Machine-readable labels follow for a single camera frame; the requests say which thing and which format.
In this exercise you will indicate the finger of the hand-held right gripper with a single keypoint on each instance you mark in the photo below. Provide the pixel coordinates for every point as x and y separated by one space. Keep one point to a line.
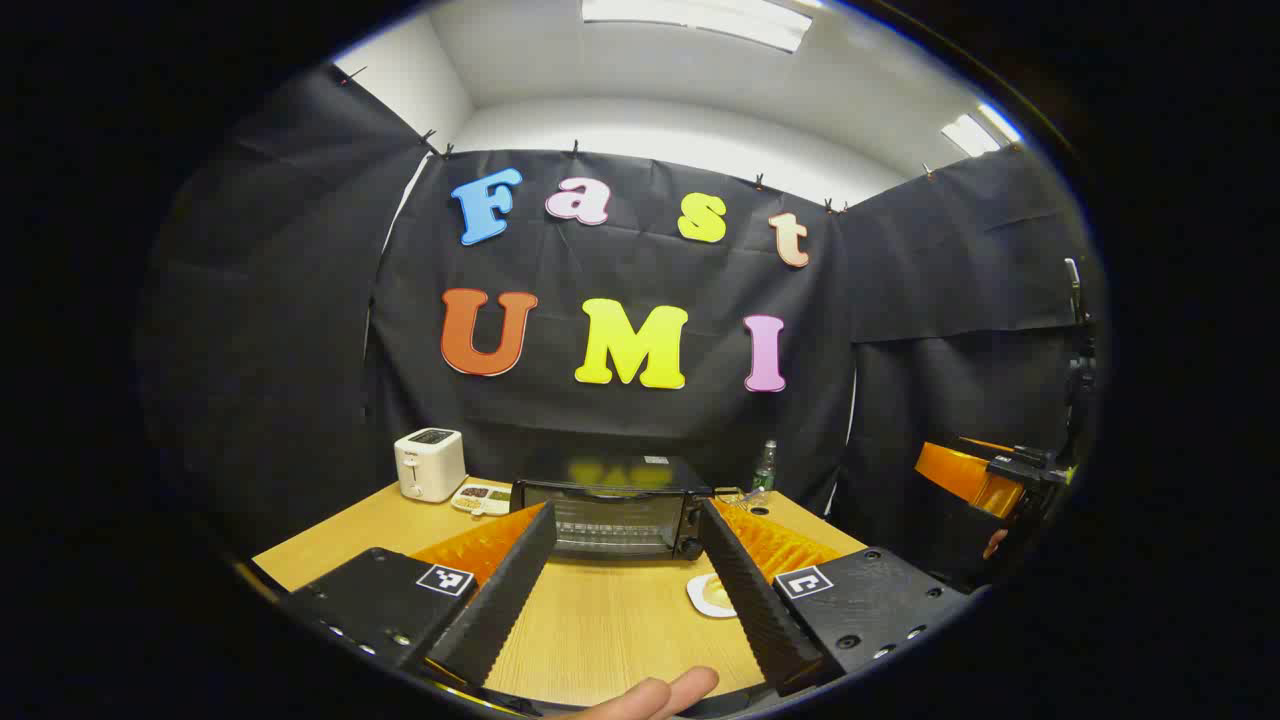
960 475

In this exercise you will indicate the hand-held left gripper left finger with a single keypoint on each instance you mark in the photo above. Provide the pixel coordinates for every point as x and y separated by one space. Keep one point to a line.
500 600

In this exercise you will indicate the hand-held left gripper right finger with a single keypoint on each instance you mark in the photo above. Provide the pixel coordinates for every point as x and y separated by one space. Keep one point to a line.
760 610

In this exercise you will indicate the black electric oven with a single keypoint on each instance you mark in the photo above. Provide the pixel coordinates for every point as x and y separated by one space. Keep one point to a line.
610 510

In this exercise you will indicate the white plate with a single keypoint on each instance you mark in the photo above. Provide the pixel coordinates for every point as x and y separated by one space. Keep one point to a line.
700 598

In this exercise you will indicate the white snack tray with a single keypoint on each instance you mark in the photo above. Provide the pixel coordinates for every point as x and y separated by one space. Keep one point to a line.
480 497

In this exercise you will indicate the clear water bottle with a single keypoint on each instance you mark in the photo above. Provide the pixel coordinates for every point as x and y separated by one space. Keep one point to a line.
765 470

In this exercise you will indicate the white toaster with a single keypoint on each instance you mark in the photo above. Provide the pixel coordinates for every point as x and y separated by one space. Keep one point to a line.
430 465

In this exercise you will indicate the black backdrop cloth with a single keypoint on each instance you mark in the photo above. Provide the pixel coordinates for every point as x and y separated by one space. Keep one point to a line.
640 420

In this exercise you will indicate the small ceiling light panel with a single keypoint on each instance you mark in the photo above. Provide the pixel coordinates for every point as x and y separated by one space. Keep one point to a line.
975 130

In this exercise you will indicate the long ceiling light panel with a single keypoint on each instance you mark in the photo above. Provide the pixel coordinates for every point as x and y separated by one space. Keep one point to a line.
700 18

